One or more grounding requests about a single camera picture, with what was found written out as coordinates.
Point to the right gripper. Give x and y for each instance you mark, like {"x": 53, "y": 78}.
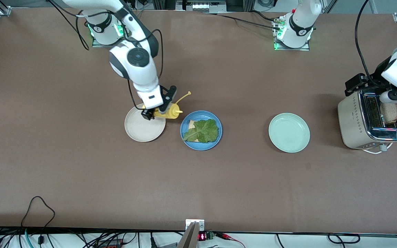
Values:
{"x": 146, "y": 114}

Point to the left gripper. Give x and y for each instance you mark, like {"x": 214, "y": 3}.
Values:
{"x": 371, "y": 81}

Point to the yellow squeeze bottle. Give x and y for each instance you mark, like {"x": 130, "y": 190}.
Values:
{"x": 171, "y": 112}

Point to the bread slice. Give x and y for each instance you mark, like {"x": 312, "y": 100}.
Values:
{"x": 192, "y": 124}
{"x": 391, "y": 113}

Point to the green lettuce leaf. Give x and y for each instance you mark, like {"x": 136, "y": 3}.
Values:
{"x": 205, "y": 131}

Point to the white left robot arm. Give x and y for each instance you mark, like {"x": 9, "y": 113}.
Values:
{"x": 300, "y": 27}

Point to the off-white round plate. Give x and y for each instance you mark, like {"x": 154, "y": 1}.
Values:
{"x": 143, "y": 131}

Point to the blue round plate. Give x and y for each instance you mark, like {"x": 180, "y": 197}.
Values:
{"x": 202, "y": 147}

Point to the pale green round plate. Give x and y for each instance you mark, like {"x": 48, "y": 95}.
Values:
{"x": 289, "y": 132}

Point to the beige chrome toaster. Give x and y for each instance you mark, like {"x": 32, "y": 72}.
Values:
{"x": 353, "y": 120}

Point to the grey device with lights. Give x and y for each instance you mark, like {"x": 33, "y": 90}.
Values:
{"x": 202, "y": 6}

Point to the grey angled bar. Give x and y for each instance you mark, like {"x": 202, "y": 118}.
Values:
{"x": 188, "y": 237}

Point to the black orange box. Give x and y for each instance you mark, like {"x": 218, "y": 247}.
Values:
{"x": 110, "y": 243}

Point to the red display module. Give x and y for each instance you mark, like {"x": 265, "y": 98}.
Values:
{"x": 203, "y": 236}

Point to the red clip lead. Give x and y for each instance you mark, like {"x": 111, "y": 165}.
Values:
{"x": 231, "y": 237}

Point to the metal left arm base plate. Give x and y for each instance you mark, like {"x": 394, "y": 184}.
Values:
{"x": 281, "y": 48}

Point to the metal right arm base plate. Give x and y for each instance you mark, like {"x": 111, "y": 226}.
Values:
{"x": 98, "y": 45}

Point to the small metal bracket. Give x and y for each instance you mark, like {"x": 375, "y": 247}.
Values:
{"x": 190, "y": 222}

